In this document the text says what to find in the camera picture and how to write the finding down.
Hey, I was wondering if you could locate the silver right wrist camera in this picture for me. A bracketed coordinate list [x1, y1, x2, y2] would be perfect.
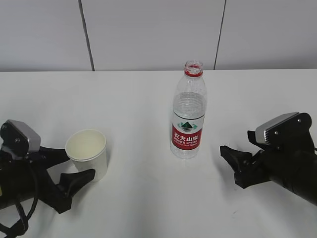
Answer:
[255, 112, 312, 145]

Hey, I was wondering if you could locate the white paper cup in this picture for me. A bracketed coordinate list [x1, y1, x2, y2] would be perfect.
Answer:
[65, 129, 107, 181]

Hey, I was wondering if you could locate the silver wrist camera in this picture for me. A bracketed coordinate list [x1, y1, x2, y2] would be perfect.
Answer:
[255, 112, 312, 145]
[0, 119, 41, 157]

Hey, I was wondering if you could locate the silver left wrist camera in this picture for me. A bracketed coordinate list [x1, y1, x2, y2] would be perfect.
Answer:
[0, 119, 41, 157]

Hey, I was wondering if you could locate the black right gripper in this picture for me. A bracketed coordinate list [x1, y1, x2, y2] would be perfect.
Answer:
[220, 130, 317, 205]

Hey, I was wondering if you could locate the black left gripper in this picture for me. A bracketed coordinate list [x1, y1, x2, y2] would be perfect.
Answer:
[0, 147, 96, 214]

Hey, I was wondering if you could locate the clear Nongfu Spring water bottle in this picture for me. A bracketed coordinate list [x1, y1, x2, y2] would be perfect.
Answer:
[170, 60, 207, 159]

